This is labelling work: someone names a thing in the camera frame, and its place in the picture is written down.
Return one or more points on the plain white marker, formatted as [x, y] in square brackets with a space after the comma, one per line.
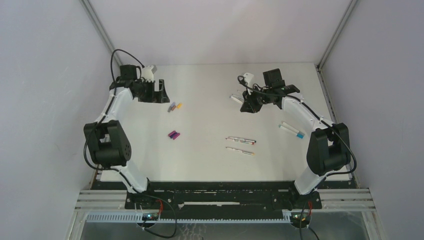
[289, 127]

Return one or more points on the white red marker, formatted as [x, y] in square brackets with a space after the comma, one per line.
[242, 141]

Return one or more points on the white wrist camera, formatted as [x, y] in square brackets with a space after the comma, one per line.
[247, 79]
[147, 73]

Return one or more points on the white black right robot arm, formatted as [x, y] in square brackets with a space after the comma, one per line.
[328, 148]

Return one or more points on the left controller board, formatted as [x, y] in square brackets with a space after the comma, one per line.
[150, 217]

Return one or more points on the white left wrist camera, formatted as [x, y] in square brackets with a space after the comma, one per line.
[147, 73]

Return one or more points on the aluminium frame rail left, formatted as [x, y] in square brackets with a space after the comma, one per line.
[98, 25]

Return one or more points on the aluminium frame rail right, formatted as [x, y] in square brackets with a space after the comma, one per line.
[320, 66]

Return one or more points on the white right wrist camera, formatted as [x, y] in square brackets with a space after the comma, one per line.
[247, 79]

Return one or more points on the aluminium frame rail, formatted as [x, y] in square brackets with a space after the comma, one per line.
[98, 25]
[320, 66]

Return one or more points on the controller board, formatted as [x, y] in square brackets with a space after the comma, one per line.
[299, 217]
[150, 217]

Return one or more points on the white yellow marker pen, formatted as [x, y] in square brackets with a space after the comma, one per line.
[240, 151]

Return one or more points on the right controller board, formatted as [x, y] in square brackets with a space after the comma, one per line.
[299, 217]

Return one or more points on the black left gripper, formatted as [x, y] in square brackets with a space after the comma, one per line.
[157, 97]

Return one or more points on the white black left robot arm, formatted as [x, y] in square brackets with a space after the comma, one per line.
[107, 147]

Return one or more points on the white blue capped marker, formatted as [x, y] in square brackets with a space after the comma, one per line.
[298, 134]

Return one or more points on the white cable duct strip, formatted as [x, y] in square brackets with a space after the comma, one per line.
[132, 217]

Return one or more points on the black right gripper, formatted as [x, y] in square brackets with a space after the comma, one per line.
[250, 104]

